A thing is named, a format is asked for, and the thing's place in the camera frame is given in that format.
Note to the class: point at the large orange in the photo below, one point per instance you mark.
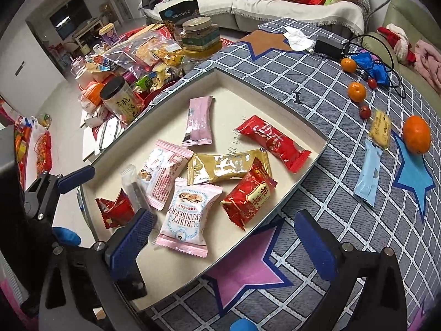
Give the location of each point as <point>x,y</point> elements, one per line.
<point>417,134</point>

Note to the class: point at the long red snack packet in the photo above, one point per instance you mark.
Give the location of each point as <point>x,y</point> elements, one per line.
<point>272,143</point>

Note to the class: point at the clear plastic snack packet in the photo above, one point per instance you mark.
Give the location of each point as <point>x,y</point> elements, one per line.
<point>132,188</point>

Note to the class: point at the blue crumpled bag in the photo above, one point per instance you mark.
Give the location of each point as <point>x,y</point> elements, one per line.
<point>373,67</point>

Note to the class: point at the glass jar with gold lid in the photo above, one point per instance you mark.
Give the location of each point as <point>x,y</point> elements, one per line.
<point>199,38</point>

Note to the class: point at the gold snack packet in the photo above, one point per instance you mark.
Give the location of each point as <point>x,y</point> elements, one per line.
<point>220,167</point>

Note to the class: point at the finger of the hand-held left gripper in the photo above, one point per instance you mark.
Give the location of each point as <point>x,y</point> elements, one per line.
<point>77,177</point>
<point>136,288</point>

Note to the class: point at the light blue snack packet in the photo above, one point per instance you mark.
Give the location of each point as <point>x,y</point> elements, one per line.
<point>368,176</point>

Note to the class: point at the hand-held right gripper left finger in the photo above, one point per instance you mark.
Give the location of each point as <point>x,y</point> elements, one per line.
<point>132,241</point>

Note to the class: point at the black lidded snack jar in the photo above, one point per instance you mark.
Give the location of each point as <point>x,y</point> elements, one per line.
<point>120,105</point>

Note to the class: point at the square red snack packet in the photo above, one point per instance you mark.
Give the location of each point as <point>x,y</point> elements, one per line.
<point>248,198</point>

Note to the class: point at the red packages on floor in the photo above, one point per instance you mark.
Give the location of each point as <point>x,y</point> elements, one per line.
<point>43,155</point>

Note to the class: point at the red white plush toy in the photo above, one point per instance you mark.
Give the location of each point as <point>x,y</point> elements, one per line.
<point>396,38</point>

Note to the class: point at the person's left hand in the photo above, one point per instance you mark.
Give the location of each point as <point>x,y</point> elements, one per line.
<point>67,237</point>

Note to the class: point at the dark blue printed box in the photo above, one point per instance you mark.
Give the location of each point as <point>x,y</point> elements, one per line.
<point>179,12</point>

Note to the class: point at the orange snack packet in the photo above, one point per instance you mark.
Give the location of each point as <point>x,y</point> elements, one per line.
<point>91,96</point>

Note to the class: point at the green armchair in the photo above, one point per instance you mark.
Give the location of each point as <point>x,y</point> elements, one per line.
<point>403,10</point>

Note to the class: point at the black television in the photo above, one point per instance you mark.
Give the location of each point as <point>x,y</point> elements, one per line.
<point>70,15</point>

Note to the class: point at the shallow white cardboard tray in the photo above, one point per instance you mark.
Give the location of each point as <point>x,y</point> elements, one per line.
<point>224,110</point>

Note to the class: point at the person's right hand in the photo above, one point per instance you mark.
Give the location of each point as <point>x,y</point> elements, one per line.
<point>244,325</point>

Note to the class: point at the pink blanket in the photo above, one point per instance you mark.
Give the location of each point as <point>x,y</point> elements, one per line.
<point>429,62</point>

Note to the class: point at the pink white cookie packet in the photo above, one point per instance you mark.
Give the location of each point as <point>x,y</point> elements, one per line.
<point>162,172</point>
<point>187,217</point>

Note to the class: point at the black power adapter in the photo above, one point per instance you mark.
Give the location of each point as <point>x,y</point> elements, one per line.
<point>329,47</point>

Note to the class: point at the cream fringed sofa throw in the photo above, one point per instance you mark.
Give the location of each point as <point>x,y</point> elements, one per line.
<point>275,7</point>

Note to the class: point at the small tangerine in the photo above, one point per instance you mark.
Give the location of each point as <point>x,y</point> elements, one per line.
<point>348,64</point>
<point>356,92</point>

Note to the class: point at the mauve long snack packet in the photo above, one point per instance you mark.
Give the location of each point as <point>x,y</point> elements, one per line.
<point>198,120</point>

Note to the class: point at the green snack packet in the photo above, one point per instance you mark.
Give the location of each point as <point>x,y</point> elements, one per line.
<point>144,82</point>

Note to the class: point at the yellow biscuit packet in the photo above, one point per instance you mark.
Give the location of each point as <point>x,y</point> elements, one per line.
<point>380,129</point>

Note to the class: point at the purple drink cup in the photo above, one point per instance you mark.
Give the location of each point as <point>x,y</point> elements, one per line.
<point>108,36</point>

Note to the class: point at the cherry tomato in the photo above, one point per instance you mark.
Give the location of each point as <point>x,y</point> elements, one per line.
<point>372,82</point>
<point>364,111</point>

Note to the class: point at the grey checked tablecloth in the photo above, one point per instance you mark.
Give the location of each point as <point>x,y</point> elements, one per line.
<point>344,186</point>

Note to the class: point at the crumpled white tissue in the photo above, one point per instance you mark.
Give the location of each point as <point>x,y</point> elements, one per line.
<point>298,39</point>

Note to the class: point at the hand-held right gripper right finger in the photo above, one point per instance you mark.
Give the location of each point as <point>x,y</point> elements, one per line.
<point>315,244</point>

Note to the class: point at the clear zip bag of snacks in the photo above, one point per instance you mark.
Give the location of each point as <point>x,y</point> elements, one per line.
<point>144,48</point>

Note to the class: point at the small red candy packet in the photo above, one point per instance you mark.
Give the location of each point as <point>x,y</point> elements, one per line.
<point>115,210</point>

